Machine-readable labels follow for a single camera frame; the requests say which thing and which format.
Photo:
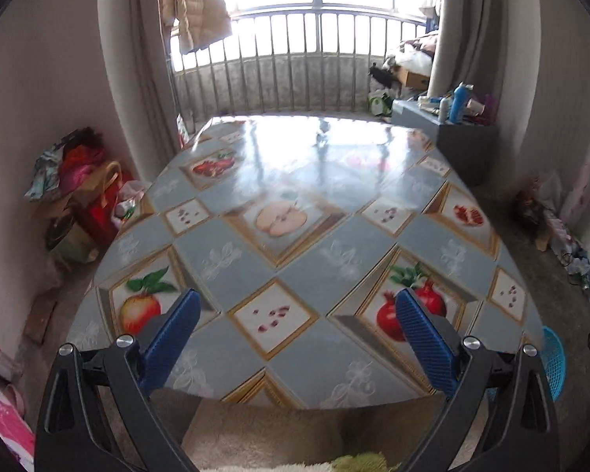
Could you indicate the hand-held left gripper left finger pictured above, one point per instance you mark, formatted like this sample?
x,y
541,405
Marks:
x,y
174,334

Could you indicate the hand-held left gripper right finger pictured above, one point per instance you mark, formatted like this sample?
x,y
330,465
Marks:
x,y
425,339

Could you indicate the blue plastic mesh basket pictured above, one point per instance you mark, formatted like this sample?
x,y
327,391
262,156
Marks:
x,y
554,364

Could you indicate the person's left forearm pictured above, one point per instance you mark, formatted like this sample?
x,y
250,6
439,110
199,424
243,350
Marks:
x,y
354,463

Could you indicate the flat cardboard piece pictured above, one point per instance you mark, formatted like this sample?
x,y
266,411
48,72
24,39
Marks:
x,y
39,322

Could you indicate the green cardboard box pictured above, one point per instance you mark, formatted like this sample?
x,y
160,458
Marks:
x,y
71,243

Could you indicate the fruit print tablecloth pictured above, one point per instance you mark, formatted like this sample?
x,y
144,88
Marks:
x,y
295,265

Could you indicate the dark snack bag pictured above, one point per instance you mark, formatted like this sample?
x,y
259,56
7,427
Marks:
x,y
527,209

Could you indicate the white plastic bag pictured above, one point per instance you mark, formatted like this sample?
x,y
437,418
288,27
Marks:
x,y
550,189

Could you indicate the pink rolled mat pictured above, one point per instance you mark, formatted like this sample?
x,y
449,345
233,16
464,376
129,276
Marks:
x,y
587,182

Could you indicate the pink printed bag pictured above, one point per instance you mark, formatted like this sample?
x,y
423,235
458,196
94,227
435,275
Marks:
x,y
5,418

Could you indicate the grey side cabinet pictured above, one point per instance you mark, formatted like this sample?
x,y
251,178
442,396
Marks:
x,y
462,152

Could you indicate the pink red plastic bag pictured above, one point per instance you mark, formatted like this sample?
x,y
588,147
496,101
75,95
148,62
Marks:
x,y
81,167

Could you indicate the teal patterned cloth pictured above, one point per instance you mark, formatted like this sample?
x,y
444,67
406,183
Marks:
x,y
42,177

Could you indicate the white bottle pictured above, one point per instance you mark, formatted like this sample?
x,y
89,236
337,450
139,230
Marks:
x,y
443,108

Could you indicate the blue bottle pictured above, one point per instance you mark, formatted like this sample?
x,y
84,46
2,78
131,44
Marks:
x,y
458,105

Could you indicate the green white bag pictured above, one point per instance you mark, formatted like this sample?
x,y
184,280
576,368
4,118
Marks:
x,y
381,103

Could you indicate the purple cup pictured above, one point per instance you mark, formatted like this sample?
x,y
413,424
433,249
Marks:
x,y
490,105

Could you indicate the grey curtain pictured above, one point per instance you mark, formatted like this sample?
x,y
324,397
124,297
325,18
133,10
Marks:
x,y
137,83
464,24

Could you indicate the brown cardboard box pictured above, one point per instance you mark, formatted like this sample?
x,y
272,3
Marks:
x,y
415,78

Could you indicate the black item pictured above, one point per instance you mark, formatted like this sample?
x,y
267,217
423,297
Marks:
x,y
381,74

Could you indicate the pile of laundry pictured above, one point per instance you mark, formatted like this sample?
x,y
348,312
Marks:
x,y
413,54

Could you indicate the metal balcony railing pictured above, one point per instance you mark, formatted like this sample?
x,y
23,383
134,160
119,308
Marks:
x,y
300,69

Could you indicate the beige puffer jacket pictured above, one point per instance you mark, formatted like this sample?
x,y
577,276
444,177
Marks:
x,y
191,0

